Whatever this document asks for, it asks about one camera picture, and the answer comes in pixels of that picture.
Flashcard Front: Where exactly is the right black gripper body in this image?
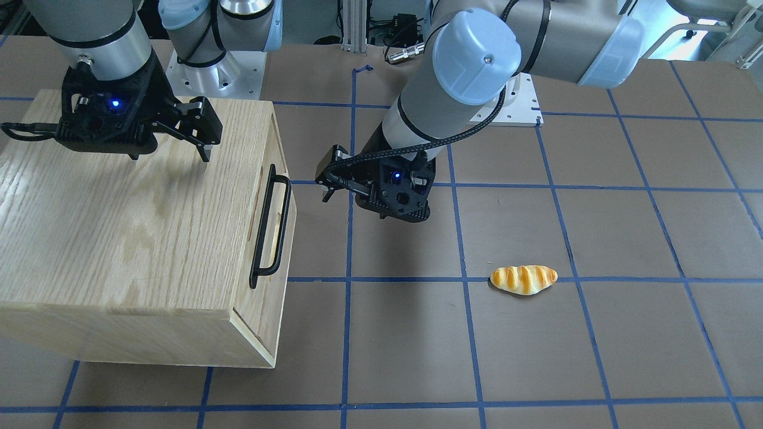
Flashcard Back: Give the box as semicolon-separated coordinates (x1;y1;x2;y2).
54;60;223;154

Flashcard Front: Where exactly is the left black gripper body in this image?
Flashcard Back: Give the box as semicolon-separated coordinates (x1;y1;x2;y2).
315;145;432;223

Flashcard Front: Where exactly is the black metal drawer handle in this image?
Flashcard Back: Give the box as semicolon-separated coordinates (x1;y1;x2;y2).
249;164;292;290

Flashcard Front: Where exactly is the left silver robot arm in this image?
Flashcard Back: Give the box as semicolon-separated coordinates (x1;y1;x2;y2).
314;1;646;223

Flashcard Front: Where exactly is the light wooden drawer cabinet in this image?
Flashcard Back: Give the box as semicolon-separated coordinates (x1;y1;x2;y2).
1;100;297;368

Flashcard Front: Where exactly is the toy bread roll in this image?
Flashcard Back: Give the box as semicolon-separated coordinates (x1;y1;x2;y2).
489;265;559;296

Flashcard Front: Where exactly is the aluminium frame post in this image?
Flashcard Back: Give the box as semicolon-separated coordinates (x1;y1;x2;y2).
340;0;370;55

